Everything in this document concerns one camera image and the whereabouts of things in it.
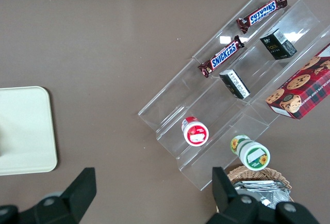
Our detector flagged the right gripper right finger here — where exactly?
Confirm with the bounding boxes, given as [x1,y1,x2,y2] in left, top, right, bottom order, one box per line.
[205,166,278,224]

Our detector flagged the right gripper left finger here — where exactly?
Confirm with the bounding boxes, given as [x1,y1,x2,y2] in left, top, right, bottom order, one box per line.
[18,167,97,224]

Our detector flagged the light tan wicker basket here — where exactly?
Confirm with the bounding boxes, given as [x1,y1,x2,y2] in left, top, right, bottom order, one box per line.
[227,165,295,224]

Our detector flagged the beige rectangular tray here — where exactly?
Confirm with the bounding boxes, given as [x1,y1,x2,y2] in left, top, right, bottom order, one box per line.
[0,86,58,177]

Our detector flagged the stacked aluminium foil trays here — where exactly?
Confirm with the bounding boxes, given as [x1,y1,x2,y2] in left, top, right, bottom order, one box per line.
[233,179,292,211]

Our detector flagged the green lid yogurt cup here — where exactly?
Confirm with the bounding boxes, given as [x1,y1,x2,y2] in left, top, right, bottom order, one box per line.
[229,134,271,171]

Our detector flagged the red lid yogurt cup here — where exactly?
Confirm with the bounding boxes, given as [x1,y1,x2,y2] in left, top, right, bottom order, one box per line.
[180,116,210,148]

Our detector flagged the clear acrylic stepped riser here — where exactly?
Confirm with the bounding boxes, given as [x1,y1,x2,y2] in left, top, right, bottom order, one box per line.
[137,57,270,192]
[191,0,330,132]

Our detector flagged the small black box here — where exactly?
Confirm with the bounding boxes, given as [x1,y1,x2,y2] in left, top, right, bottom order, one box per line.
[219,69,251,100]
[259,28,298,61]

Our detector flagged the red tartan cookie box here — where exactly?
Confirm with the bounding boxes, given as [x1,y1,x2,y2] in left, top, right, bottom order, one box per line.
[265,43,330,120]

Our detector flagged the Snickers chocolate bar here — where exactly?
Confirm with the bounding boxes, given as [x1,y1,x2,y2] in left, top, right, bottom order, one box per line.
[236,0,288,35]
[197,35,245,79]

